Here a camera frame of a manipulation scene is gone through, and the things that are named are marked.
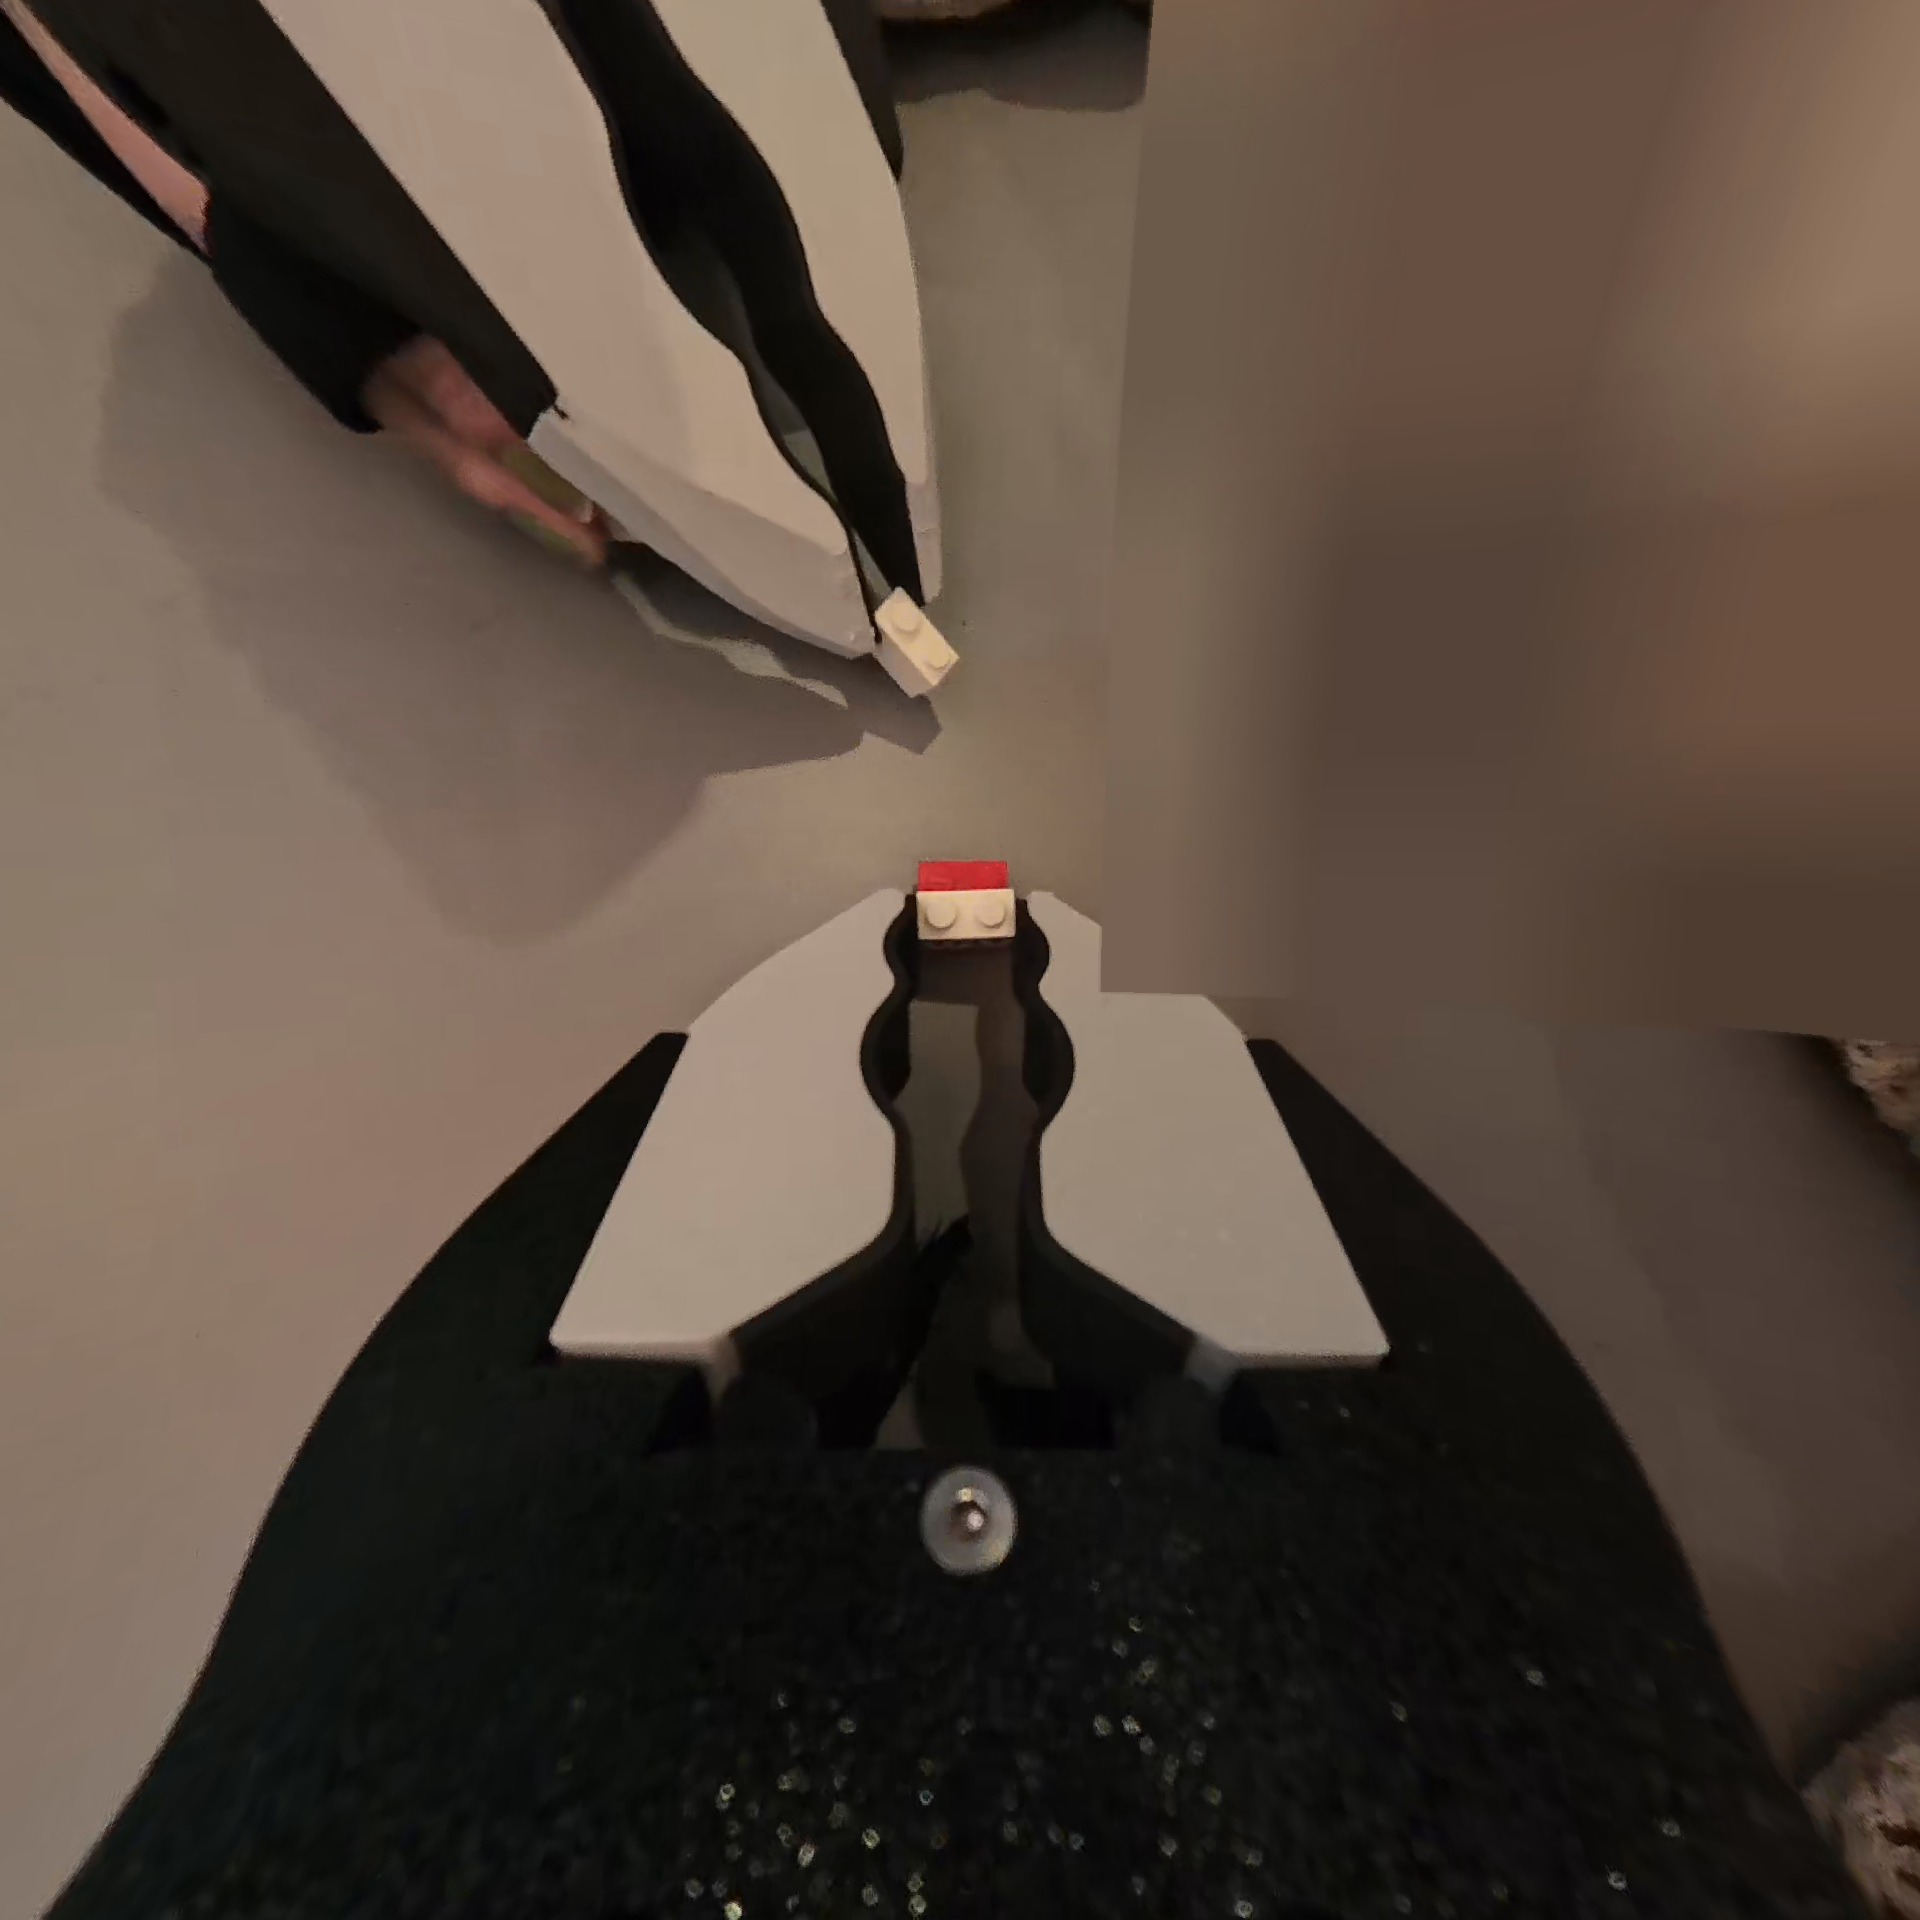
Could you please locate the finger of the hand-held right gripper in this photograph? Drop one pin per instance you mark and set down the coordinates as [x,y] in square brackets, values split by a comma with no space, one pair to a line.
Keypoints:
[849,254]
[600,329]

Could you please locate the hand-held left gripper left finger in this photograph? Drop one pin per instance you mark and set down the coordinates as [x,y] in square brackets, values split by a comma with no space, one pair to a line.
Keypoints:
[751,1171]

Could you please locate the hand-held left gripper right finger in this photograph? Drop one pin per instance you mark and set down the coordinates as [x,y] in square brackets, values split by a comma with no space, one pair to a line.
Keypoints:
[1201,1185]

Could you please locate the red and white lego block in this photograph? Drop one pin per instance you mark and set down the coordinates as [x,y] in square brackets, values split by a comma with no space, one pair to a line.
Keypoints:
[968,913]

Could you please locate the small white lego plate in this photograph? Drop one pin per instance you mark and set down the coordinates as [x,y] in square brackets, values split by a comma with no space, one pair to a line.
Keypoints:
[916,645]

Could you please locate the person's right hand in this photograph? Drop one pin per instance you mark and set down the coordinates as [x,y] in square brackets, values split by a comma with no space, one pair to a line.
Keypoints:
[452,421]

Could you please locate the pale speckled object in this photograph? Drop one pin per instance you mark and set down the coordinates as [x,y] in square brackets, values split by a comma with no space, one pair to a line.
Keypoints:
[1875,1823]
[1887,1089]

